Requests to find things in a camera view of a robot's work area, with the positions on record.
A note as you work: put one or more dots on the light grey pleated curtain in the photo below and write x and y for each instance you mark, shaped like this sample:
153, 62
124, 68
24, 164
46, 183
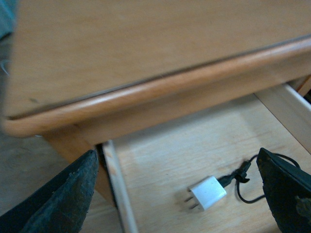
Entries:
8, 9

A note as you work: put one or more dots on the wooden nightstand cabinet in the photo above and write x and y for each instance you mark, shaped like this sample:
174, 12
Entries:
86, 71

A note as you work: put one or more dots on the white charger plug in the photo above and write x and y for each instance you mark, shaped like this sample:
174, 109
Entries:
203, 194

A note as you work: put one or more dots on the wooden drawer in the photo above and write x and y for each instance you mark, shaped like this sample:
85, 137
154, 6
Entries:
151, 170

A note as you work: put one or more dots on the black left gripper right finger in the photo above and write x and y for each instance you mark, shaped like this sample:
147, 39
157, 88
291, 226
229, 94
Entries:
287, 189

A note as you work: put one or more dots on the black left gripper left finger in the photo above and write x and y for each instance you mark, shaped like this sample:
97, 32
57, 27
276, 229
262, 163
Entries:
59, 206

